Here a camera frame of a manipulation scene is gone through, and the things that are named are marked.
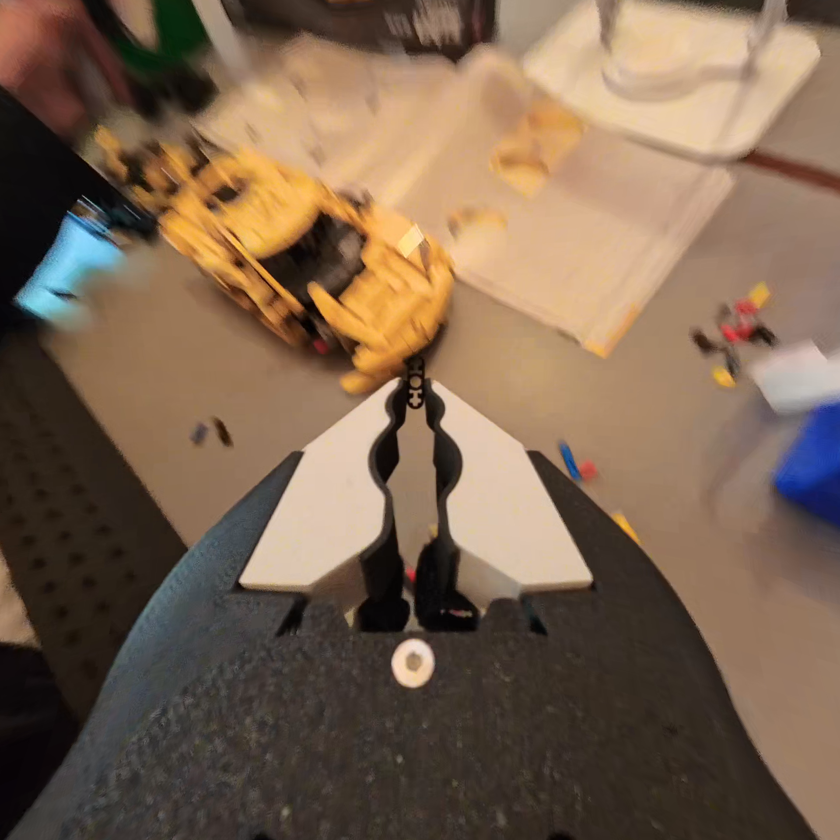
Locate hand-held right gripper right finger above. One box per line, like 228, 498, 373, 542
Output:
415, 379, 595, 632

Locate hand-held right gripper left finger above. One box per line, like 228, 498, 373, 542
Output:
238, 377, 411, 632

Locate yellow toy brick car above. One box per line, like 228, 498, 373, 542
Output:
92, 125, 457, 395

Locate instruction booklet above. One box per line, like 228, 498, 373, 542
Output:
197, 33, 735, 358

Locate person's left forearm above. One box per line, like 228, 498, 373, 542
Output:
0, 85, 158, 329

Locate grey desk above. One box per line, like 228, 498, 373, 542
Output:
39, 0, 840, 840

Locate person's left hand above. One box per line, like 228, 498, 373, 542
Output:
0, 0, 132, 135

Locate green storage bin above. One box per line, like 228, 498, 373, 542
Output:
131, 0, 217, 73

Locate perforated grey panel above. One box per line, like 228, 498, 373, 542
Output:
0, 335, 191, 723

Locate scattered black brick pins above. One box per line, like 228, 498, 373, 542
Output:
689, 325, 780, 380

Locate toy car box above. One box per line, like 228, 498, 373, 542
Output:
223, 0, 500, 60

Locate blue storage bin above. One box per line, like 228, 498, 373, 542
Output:
773, 400, 840, 527

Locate white paper bag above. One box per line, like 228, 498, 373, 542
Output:
748, 341, 829, 416

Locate white sign stand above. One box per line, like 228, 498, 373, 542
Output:
524, 0, 823, 164

